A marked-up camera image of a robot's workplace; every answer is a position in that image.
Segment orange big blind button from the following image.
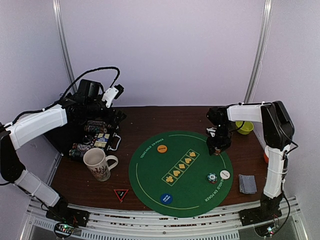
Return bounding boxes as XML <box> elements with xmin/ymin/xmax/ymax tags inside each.
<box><xmin>157</xmin><ymin>144</ymin><xmax>168</xmax><ymax>154</ymax></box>

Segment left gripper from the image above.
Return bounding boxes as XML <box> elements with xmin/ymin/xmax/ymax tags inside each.
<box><xmin>85</xmin><ymin>94</ymin><xmax>126</xmax><ymax>127</ymax></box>

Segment front poker chip row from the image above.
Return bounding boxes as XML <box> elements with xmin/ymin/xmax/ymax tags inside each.
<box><xmin>68</xmin><ymin>143</ymin><xmax>94</xmax><ymax>161</ymax></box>

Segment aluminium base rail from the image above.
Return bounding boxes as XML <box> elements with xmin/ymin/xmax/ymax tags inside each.
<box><xmin>21</xmin><ymin>196</ymin><xmax>310</xmax><ymax>240</ymax></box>

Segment green bowl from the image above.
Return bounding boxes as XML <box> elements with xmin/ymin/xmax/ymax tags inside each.
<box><xmin>235</xmin><ymin>121</ymin><xmax>254</xmax><ymax>135</ymax></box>

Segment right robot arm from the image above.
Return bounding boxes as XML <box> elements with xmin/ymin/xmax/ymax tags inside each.
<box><xmin>206</xmin><ymin>100</ymin><xmax>295</xmax><ymax>225</ymax></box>

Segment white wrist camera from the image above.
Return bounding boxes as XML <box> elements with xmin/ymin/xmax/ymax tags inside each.
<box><xmin>101</xmin><ymin>84</ymin><xmax>124</xmax><ymax>108</ymax></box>
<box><xmin>206</xmin><ymin>127</ymin><xmax>217</xmax><ymax>138</ymax></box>

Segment blue playing card box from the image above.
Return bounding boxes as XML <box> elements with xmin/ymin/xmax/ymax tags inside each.
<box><xmin>93</xmin><ymin>133</ymin><xmax>110</xmax><ymax>148</ymax></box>

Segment aluminium frame post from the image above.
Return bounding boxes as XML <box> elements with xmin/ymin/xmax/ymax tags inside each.
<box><xmin>243</xmin><ymin>0</ymin><xmax>273</xmax><ymax>104</ymax></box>
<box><xmin>52</xmin><ymin>0</ymin><xmax>74</xmax><ymax>83</ymax></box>

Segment white floral mug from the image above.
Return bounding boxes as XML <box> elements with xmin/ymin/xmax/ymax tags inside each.
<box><xmin>83</xmin><ymin>148</ymin><xmax>119</xmax><ymax>182</ymax></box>

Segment blue playing card deck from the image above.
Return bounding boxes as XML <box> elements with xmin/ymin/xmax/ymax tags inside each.
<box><xmin>238</xmin><ymin>174</ymin><xmax>257</xmax><ymax>194</ymax></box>

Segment orange bowl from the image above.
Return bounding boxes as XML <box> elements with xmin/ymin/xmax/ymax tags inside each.
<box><xmin>263</xmin><ymin>145</ymin><xmax>269</xmax><ymax>164</ymax></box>

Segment white dealer button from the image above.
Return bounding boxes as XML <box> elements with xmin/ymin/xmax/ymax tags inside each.
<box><xmin>219</xmin><ymin>169</ymin><xmax>231</xmax><ymax>180</ymax></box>

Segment red poker chip stack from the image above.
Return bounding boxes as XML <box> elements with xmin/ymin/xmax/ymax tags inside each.
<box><xmin>214</xmin><ymin>148</ymin><xmax>221</xmax><ymax>154</ymax></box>

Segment right aluminium frame post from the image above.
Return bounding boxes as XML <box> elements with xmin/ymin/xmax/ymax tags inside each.
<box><xmin>243</xmin><ymin>0</ymin><xmax>273</xmax><ymax>104</ymax></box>

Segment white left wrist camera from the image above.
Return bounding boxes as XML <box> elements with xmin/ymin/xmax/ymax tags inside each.
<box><xmin>101</xmin><ymin>84</ymin><xmax>124</xmax><ymax>108</ymax></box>

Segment black poker case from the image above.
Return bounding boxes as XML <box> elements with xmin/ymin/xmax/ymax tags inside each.
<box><xmin>44</xmin><ymin>108</ymin><xmax>127</xmax><ymax>155</ymax></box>

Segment clear dealer button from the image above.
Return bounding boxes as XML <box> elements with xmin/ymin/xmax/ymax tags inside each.
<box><xmin>82</xmin><ymin>135</ymin><xmax>93</xmax><ymax>144</ymax></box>

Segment left aluminium frame post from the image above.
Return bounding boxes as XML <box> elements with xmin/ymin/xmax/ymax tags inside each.
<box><xmin>52</xmin><ymin>0</ymin><xmax>74</xmax><ymax>83</ymax></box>

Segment red black triangle token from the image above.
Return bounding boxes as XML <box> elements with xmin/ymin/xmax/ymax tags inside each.
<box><xmin>113</xmin><ymin>189</ymin><xmax>129</xmax><ymax>203</ymax></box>

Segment blue poker chip stack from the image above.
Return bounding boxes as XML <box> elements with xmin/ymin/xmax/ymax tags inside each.
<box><xmin>207</xmin><ymin>173</ymin><xmax>218</xmax><ymax>184</ymax></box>

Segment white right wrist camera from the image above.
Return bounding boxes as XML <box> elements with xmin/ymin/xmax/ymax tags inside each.
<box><xmin>206</xmin><ymin>127</ymin><xmax>217</xmax><ymax>138</ymax></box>

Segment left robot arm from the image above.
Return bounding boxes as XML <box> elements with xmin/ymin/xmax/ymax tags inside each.
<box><xmin>0</xmin><ymin>79</ymin><xmax>124</xmax><ymax>222</ymax></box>

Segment round green poker mat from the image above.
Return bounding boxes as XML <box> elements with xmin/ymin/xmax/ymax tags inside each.
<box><xmin>128</xmin><ymin>131</ymin><xmax>234</xmax><ymax>218</ymax></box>

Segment blue small blind button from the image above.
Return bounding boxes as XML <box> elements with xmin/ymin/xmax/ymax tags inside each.
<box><xmin>160</xmin><ymin>193</ymin><xmax>173</xmax><ymax>205</ymax></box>

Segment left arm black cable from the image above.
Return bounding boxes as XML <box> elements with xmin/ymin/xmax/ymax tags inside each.
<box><xmin>62</xmin><ymin>66</ymin><xmax>121</xmax><ymax>98</ymax></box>

